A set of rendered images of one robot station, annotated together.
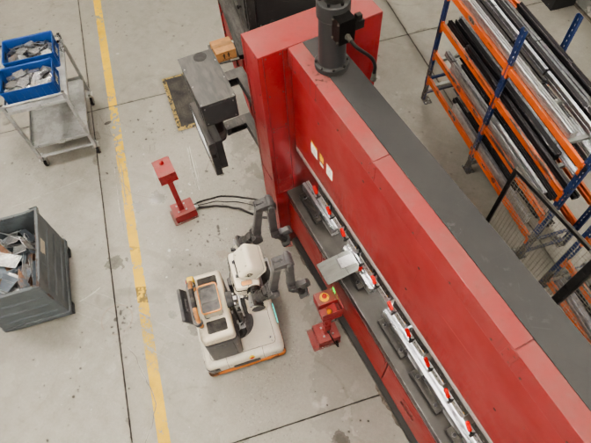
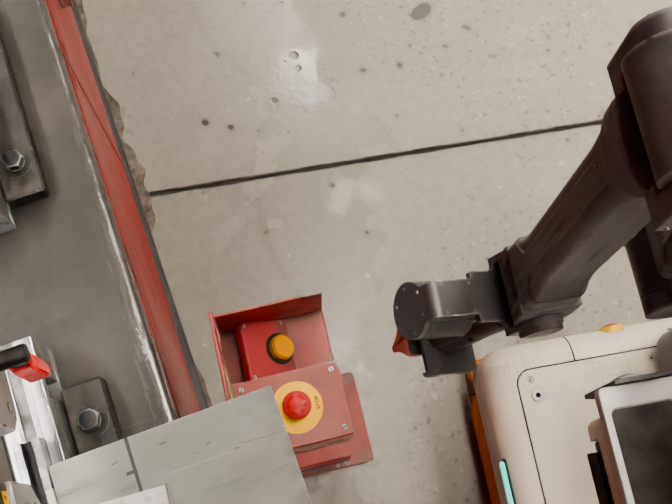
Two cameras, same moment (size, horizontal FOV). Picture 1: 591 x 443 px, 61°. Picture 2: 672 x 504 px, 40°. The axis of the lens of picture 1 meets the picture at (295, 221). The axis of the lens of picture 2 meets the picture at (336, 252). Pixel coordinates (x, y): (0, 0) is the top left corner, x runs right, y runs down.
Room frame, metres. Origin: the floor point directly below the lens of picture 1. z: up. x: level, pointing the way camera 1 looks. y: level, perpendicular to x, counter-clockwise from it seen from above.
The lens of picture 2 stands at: (1.57, -0.13, 2.06)
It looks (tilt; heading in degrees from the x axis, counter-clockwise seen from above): 73 degrees down; 179
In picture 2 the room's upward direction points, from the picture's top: 4 degrees clockwise
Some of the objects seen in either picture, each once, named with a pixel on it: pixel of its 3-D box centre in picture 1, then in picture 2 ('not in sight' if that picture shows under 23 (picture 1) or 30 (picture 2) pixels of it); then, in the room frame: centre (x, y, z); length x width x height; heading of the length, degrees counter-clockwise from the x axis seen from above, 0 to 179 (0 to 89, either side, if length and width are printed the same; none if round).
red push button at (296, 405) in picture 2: not in sight; (296, 406); (1.41, -0.17, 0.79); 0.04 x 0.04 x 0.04
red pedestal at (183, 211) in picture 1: (173, 191); not in sight; (2.74, 1.12, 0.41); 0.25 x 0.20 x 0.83; 113
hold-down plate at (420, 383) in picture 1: (426, 391); not in sight; (0.65, -0.76, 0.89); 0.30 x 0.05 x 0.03; 23
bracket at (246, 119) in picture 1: (246, 135); not in sight; (2.69, 0.34, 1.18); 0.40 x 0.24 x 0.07; 23
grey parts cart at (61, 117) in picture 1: (52, 102); not in sight; (3.98, 2.48, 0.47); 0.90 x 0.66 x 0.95; 13
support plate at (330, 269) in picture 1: (338, 266); (185, 501); (1.54, -0.28, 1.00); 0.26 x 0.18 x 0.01; 113
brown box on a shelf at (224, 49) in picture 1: (222, 47); not in sight; (3.93, 0.56, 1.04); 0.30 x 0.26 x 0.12; 13
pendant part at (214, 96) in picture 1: (216, 119); not in sight; (2.57, 0.52, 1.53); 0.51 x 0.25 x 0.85; 20
